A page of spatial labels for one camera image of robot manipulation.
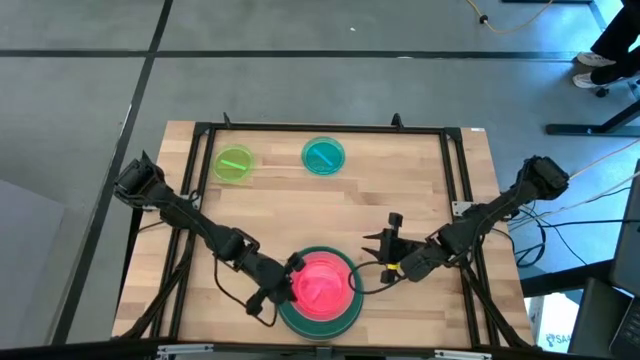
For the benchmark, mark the grey cabinet top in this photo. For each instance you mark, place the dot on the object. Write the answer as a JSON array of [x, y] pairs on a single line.
[[25, 260]]

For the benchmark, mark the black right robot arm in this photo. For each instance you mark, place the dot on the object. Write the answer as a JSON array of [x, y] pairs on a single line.
[[480, 220]]

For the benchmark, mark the person's white shoe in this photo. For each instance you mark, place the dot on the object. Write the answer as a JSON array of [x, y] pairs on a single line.
[[595, 59], [586, 80]]

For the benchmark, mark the teal transparent plastic plate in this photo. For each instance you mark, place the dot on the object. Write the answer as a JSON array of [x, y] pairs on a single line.
[[323, 156]]

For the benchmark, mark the grey laptop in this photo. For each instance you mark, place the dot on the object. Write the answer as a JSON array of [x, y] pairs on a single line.
[[629, 235]]

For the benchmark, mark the white printed box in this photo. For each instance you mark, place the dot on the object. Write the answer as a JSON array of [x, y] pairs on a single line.
[[552, 325]]

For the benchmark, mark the yellow-green transparent plastic plate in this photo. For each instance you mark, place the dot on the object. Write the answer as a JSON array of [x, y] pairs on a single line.
[[233, 164]]

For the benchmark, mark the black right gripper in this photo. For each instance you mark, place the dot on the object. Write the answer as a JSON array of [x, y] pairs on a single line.
[[397, 250]]

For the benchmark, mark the large dark green plastic plate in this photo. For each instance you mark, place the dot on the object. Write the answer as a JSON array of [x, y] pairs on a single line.
[[320, 330]]

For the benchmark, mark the person's leg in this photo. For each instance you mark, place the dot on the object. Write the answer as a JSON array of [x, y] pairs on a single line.
[[620, 35]]

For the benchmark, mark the black aluminium table frame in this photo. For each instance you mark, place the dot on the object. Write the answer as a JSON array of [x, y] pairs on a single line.
[[452, 150]]

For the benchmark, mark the black desk leg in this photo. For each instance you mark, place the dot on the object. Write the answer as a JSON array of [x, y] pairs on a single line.
[[590, 129]]

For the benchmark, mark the silver corner bracket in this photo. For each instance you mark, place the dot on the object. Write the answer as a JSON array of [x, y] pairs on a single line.
[[462, 208], [194, 201]]

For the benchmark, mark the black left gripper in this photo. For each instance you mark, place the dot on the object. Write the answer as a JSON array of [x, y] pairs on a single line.
[[269, 280]]

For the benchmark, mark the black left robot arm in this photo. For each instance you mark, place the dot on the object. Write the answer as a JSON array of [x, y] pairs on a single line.
[[190, 217]]

